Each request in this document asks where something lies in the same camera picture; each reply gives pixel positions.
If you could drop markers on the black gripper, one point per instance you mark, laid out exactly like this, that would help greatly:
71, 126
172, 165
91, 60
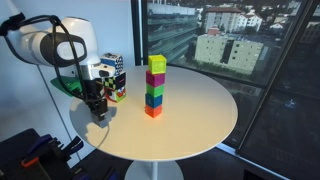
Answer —
93, 88

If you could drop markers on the grey block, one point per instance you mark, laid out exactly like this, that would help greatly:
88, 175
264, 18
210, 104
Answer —
103, 120

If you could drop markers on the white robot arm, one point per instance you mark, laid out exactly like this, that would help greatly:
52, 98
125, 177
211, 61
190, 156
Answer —
46, 43

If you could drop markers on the orange block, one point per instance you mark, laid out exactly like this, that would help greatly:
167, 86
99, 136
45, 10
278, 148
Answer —
153, 111

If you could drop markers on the blue block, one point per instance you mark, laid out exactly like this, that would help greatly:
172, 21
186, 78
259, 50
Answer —
153, 101

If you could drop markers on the green block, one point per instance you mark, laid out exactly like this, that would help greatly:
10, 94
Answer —
155, 90

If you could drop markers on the magenta block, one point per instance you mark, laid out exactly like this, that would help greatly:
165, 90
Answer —
155, 79

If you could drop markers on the yellow block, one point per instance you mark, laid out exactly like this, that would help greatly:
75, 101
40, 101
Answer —
157, 64

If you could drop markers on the orange number patterned cube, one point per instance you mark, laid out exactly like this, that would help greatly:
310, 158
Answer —
116, 95

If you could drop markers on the black letter patterned cube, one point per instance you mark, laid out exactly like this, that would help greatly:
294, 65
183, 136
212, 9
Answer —
116, 81

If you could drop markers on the black white patterned cube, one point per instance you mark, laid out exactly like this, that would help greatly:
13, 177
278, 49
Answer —
112, 63

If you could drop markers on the clamp with orange trigger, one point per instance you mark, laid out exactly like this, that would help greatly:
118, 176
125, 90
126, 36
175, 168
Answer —
43, 150

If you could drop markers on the round white table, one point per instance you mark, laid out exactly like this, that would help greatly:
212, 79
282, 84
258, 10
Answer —
276, 73

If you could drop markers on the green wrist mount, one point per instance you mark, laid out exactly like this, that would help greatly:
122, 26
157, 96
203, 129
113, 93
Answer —
66, 86

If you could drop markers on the white table pedestal base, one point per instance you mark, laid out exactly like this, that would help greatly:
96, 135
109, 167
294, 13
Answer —
153, 170

